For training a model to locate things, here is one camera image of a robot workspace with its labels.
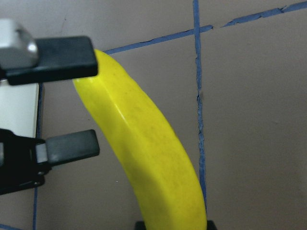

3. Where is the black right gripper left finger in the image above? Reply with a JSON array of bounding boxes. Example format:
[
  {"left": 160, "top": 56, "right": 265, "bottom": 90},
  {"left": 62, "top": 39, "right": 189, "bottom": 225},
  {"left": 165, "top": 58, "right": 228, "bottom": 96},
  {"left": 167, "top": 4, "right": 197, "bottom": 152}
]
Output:
[{"left": 134, "top": 221, "right": 145, "bottom": 230}]

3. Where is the white bear print tray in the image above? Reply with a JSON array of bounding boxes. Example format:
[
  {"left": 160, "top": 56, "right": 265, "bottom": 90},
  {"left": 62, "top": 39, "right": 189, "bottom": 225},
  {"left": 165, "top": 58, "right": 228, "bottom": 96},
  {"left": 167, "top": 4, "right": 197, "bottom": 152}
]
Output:
[{"left": 0, "top": 80, "right": 39, "bottom": 138}]

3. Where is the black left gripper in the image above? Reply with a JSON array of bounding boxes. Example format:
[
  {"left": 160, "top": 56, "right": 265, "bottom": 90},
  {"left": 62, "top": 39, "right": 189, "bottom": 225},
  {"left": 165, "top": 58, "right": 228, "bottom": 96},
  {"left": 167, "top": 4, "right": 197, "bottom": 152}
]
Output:
[{"left": 0, "top": 129, "right": 100, "bottom": 195}]

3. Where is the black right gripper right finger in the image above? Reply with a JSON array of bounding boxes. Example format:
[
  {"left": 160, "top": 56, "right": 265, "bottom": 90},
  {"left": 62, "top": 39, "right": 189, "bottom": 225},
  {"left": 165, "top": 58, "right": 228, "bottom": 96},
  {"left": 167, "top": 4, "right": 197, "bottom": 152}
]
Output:
[{"left": 207, "top": 220, "right": 217, "bottom": 230}]

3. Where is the yellow banana top long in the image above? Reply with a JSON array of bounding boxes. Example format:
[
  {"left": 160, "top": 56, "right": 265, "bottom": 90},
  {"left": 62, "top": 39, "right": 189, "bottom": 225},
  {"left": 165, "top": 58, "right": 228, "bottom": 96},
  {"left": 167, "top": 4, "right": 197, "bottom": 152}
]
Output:
[{"left": 73, "top": 50, "right": 207, "bottom": 230}]

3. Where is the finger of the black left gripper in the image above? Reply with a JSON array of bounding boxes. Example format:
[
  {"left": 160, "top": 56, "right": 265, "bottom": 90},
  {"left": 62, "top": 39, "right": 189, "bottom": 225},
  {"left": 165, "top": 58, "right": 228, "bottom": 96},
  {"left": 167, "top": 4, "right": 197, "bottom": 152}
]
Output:
[{"left": 0, "top": 18, "right": 98, "bottom": 85}]

